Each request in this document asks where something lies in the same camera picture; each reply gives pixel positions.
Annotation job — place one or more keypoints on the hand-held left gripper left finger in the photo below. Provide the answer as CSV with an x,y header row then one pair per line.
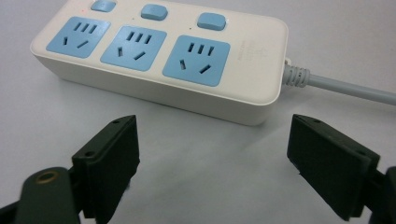
x,y
107,168

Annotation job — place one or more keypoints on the white and blue power strip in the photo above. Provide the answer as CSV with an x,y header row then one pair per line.
x,y
249,77

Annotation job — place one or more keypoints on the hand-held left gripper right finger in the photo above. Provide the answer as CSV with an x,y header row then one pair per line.
x,y
330,168

